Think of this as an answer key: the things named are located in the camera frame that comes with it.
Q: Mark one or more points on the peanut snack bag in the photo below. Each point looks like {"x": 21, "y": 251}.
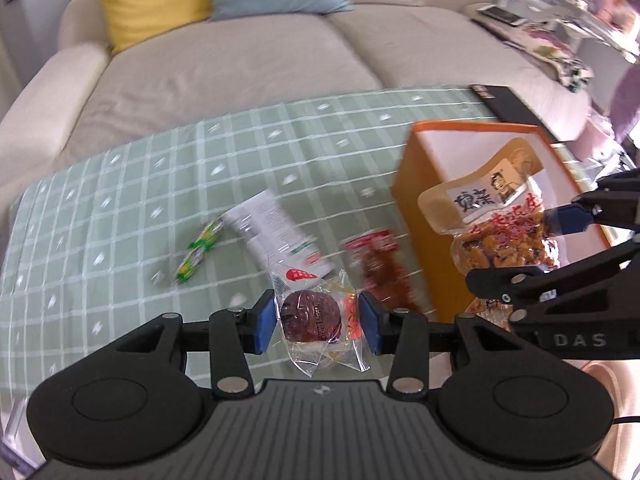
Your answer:
{"x": 495, "y": 214}

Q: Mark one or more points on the green candy packet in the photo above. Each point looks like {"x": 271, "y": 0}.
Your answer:
{"x": 198, "y": 250}

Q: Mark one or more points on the white snack packet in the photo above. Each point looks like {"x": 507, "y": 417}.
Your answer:
{"x": 280, "y": 234}

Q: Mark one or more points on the red dried meat packet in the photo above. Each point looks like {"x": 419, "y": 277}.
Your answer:
{"x": 376, "y": 256}

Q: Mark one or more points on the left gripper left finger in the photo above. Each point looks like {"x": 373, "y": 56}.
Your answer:
{"x": 232, "y": 334}

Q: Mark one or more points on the floral blanket on sofa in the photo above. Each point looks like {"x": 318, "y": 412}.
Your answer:
{"x": 541, "y": 44}

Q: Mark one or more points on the green checkered tablecloth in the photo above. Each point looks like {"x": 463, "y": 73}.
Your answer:
{"x": 94, "y": 248}

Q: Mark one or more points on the beige sofa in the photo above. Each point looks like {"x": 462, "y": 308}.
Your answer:
{"x": 87, "y": 99}

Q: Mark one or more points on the orange cardboard box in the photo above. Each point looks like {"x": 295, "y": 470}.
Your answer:
{"x": 438, "y": 152}

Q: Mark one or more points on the phone on sofa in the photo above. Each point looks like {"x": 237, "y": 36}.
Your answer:
{"x": 501, "y": 15}

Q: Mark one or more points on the person in purple pajamas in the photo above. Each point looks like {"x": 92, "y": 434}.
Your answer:
{"x": 623, "y": 114}

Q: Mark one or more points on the purple plum candy packet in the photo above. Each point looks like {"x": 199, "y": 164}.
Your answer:
{"x": 317, "y": 312}

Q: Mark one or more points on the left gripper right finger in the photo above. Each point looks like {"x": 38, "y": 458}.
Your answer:
{"x": 402, "y": 334}

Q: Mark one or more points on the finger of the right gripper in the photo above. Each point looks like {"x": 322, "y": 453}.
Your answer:
{"x": 567, "y": 219}

